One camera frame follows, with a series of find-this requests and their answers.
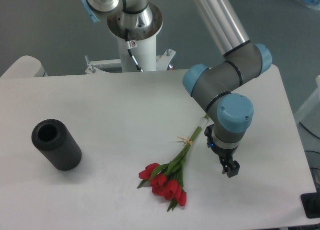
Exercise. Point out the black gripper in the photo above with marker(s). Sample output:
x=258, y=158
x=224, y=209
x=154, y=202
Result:
x=224, y=151

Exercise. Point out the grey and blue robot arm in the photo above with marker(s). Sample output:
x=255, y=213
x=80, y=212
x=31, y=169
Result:
x=212, y=88

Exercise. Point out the red tulip bouquet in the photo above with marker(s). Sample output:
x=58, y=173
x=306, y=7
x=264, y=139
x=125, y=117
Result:
x=167, y=180

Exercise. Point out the black device at table edge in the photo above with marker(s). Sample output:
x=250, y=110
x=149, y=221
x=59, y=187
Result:
x=311, y=205

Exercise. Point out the black ribbed cylindrical vase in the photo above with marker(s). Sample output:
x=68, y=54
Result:
x=52, y=138

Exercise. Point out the white rounded chair back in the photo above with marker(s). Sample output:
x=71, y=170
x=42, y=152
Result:
x=25, y=67

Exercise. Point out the white metal base frame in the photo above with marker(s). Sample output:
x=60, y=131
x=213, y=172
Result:
x=162, y=63

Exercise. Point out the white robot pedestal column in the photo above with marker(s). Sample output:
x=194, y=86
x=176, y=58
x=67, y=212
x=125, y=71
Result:
x=136, y=35

